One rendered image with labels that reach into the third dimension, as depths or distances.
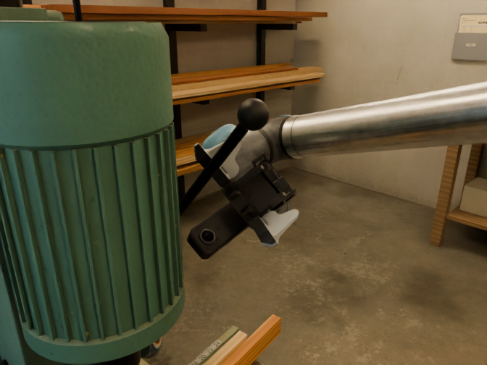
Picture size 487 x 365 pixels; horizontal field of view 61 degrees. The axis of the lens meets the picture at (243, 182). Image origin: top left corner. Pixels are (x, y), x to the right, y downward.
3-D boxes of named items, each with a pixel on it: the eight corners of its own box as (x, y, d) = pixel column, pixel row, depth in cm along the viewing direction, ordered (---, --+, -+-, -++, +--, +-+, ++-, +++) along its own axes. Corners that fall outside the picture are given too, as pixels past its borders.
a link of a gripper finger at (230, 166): (217, 110, 52) (251, 155, 58) (180, 140, 52) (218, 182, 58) (227, 121, 49) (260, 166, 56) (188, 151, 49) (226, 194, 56)
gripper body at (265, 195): (261, 148, 56) (268, 165, 68) (213, 187, 56) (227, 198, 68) (298, 191, 55) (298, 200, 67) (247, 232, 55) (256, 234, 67)
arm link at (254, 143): (229, 139, 90) (261, 185, 87) (187, 155, 83) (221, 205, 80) (248, 113, 83) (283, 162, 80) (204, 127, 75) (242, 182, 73)
